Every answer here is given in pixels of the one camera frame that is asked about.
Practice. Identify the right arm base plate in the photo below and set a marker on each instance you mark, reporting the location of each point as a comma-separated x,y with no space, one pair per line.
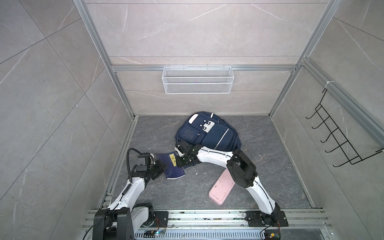
259,219

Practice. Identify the aluminium frame rails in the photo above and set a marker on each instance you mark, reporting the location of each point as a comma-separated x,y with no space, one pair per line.
283,54

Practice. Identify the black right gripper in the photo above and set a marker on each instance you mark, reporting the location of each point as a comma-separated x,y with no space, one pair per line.
179,163

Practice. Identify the black wire hook rack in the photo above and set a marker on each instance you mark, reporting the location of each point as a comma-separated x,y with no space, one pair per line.
335,133

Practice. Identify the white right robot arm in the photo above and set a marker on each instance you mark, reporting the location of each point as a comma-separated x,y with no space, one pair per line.
241,168

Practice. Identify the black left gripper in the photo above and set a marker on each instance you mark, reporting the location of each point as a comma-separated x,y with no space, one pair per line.
161,167

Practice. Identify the white wire mesh basket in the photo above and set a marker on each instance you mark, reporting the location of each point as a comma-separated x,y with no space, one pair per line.
198,80

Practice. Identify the pink pencil case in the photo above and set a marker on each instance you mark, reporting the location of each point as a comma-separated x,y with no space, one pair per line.
222,188

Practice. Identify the navy blue student backpack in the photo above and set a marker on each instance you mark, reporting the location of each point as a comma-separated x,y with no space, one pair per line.
209,130

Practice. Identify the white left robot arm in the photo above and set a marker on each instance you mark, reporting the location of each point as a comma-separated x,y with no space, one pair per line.
123,218

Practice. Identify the purple book yellow label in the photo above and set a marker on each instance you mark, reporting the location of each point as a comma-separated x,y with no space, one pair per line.
172,171

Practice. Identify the slotted aluminium floor rail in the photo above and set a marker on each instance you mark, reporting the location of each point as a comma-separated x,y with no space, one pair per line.
230,224

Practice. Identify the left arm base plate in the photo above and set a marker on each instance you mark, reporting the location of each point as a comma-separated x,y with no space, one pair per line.
158,219

